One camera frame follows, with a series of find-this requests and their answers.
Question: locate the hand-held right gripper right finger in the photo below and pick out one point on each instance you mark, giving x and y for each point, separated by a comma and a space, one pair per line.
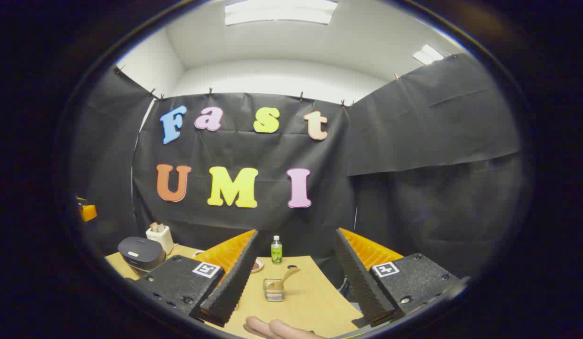
355, 278

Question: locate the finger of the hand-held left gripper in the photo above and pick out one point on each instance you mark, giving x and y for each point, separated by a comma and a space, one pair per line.
87, 213

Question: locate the black and silver rice cooker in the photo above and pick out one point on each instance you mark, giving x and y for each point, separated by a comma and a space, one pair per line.
140, 254

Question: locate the green tea bottle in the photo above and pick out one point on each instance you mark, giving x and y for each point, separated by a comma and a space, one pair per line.
276, 252

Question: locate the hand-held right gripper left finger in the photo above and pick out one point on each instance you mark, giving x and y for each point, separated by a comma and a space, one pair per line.
235, 278

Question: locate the large ceiling light panel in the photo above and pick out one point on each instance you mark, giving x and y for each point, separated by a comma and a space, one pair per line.
279, 12

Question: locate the round white plate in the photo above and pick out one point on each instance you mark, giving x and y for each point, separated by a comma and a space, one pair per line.
257, 265

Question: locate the black backdrop cloth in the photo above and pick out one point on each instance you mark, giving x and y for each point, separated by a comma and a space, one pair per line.
253, 150

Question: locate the white toaster with bread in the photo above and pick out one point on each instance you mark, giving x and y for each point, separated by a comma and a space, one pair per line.
160, 235

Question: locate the small ceiling light panel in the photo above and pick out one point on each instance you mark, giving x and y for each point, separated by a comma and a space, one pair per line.
427, 54

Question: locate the wooden spoon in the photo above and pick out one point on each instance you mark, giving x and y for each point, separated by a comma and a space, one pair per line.
284, 277

